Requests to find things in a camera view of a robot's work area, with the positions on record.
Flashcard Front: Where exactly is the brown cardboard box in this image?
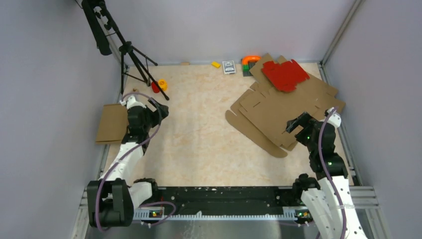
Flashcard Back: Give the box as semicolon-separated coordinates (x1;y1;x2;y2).
95;104;128;144
225;110;298;158

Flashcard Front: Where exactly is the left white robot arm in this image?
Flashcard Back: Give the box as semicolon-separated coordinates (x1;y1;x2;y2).
86;93;169;231

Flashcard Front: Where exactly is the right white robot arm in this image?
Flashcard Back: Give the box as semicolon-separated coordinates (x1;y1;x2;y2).
286;107;367;239

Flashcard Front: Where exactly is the folded brown cardboard box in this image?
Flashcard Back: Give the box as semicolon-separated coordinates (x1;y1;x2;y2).
95;104;128;144

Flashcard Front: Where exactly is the playing card deck box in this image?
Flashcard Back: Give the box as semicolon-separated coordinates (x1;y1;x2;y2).
222;60;236;75

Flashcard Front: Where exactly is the large brown cardboard sheet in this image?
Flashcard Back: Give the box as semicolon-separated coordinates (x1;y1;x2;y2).
229;54;346;151

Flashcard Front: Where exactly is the yellow round toy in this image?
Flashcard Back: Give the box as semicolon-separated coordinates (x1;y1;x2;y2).
158;79;168;92

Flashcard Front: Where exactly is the red flat cardboard blank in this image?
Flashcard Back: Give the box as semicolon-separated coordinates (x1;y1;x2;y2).
261;59;310;93

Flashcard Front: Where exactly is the orange horseshoe toy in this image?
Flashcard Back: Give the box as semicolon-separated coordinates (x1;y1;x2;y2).
241;55;261;65

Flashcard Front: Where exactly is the yellow small block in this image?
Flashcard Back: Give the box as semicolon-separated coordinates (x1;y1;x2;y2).
211;61;221;68

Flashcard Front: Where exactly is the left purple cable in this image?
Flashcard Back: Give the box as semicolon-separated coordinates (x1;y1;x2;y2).
95;92;177;231

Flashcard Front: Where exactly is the purple cable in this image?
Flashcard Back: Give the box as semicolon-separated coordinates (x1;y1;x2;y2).
95;92;177;231
277;107;347;239

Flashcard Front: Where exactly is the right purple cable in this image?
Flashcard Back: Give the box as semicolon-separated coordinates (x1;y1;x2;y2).
277;107;347;239

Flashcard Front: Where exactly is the grey lego base plate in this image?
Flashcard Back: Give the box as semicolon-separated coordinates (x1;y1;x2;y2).
242;70;252;77

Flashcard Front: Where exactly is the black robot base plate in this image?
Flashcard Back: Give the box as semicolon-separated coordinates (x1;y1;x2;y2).
133;186;313;226

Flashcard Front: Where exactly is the black camera tripod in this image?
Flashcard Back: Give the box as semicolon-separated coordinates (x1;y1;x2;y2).
77;0;170;100

